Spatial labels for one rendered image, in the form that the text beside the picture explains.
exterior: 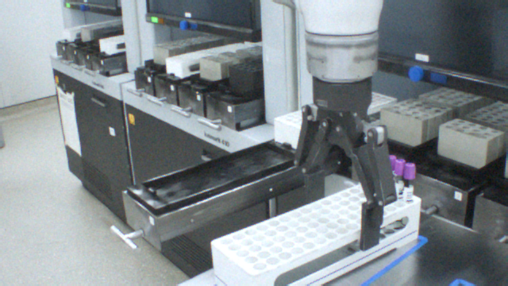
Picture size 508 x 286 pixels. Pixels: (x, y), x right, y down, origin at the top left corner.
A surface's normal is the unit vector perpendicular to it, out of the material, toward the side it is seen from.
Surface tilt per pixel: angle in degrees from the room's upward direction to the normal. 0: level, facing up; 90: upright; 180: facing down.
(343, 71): 90
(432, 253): 0
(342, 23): 101
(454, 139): 90
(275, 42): 90
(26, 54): 90
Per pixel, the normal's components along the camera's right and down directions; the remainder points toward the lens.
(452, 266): -0.05, -0.93
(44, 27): 0.61, 0.26
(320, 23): -0.67, 0.47
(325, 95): -0.62, 0.31
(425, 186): -0.79, 0.26
